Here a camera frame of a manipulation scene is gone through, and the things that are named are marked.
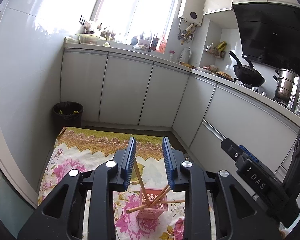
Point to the steel steamer pot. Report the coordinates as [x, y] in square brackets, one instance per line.
[285, 85]

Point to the slender bamboo chopstick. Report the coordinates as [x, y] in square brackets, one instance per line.
[163, 192]
[137, 208]
[140, 180]
[176, 201]

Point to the orange bottle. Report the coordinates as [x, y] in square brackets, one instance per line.
[162, 46]

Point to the dark teapot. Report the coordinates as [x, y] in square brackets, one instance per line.
[134, 41]

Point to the floral printed cloth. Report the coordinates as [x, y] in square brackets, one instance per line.
[72, 155]

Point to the black wok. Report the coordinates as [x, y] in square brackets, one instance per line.
[250, 77]

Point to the plate of food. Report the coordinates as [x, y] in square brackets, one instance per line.
[224, 75]

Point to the small red-lid jar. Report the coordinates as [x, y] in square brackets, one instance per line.
[171, 56]

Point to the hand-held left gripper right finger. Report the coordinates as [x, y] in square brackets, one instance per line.
[168, 165]

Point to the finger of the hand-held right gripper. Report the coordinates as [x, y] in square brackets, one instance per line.
[233, 152]

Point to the white three-door base cabinet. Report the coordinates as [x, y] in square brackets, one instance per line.
[125, 90]

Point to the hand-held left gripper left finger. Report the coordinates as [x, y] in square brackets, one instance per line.
[128, 165]

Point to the white kitchen countertop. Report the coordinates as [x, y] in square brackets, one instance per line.
[120, 48]

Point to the wall spice rack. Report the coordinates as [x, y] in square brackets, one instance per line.
[215, 52]

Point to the white water heater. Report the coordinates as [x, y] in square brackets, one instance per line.
[190, 7]

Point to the dark woven trash bin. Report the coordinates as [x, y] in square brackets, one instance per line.
[65, 120]

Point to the wooden rack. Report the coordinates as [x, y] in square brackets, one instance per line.
[145, 41]

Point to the black range hood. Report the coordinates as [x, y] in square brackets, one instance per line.
[270, 35]

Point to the row of small ornaments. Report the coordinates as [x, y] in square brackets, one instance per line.
[107, 33]

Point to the water heater pipes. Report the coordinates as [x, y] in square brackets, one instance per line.
[186, 33]

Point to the white electric kettle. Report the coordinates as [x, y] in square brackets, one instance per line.
[186, 57]

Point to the gas stove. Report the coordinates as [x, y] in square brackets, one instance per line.
[262, 92]

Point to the kitchen window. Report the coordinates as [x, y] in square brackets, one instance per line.
[135, 10]

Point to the pale mixing bowl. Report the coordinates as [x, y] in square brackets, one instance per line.
[88, 39]

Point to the yellow bag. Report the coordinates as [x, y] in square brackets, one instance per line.
[221, 46]

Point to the dark utensil holder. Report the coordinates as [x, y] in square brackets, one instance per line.
[155, 43]

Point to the pink perforated chopstick holder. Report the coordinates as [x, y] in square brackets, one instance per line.
[152, 211]

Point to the white base cabinet with drawers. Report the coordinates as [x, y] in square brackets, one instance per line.
[240, 115]

